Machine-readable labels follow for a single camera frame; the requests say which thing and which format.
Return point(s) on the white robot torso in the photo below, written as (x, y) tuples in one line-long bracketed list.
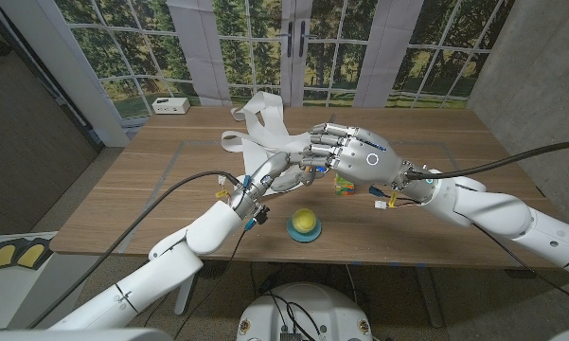
[(331, 308)]

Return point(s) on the white table leg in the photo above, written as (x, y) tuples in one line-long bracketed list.
[(184, 298)]

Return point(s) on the grey table leg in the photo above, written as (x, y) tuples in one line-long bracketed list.
[(430, 296)]

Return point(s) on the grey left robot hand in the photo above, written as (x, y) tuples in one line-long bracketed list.
[(270, 170)]

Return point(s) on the yellow tennis ball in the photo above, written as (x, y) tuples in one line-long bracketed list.
[(304, 220)]

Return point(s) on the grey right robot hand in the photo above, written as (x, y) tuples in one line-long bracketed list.
[(364, 158)]

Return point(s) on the white socket box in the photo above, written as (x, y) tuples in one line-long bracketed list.
[(170, 105)]

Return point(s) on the white floor platform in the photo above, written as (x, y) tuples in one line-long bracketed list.
[(52, 274)]

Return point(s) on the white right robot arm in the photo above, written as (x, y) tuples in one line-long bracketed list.
[(492, 213)]

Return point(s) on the small blue plate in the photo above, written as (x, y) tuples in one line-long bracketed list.
[(303, 238)]

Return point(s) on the printed window forest backdrop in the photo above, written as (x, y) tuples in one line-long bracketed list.
[(336, 61)]

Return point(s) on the white receipt paper strip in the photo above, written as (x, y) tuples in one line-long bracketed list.
[(265, 113)]

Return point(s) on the dark brown door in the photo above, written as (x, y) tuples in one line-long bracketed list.
[(28, 142)]

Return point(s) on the multicoloured puzzle cube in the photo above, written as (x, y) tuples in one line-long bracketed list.
[(343, 189)]

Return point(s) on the yellow black foot pedal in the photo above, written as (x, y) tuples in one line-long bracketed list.
[(34, 253), (1, 256)]

